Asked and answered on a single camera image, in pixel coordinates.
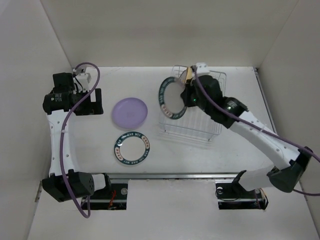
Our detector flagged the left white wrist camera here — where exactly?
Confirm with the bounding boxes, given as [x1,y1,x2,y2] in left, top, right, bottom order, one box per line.
[72,69,92,93]

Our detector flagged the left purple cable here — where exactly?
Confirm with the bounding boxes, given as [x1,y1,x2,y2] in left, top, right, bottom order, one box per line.
[59,61,101,219]

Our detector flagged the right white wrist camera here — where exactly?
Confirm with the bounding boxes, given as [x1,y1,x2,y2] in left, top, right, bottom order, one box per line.
[194,62,210,76]

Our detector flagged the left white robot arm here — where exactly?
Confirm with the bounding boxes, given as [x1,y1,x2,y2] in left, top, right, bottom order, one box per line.
[42,72,112,202]

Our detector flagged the lilac plastic plate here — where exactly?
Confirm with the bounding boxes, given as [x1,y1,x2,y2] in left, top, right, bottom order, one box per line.
[111,97,148,130]

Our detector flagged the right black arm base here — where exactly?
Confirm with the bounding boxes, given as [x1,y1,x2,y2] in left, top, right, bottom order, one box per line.
[215,182,269,211]

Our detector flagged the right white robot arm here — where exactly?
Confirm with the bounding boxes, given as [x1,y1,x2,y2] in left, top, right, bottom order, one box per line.
[180,75,311,197]

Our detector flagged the purple cable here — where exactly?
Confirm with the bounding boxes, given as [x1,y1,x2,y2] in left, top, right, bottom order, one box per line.
[59,61,101,219]
[191,65,320,196]

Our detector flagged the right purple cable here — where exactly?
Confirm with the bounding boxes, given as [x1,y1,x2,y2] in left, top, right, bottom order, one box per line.
[191,65,320,196]

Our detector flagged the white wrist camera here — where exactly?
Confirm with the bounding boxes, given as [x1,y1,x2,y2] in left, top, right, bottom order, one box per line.
[72,69,92,93]
[194,62,210,76]

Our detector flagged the beige deep plate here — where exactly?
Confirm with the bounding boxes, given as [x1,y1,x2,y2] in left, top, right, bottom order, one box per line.
[179,67,193,85]

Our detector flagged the white wire dish rack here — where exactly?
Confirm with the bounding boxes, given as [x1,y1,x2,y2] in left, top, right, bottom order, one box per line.
[158,64,227,142]

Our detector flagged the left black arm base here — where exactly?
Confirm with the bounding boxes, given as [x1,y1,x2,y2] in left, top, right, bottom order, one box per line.
[80,179,129,211]

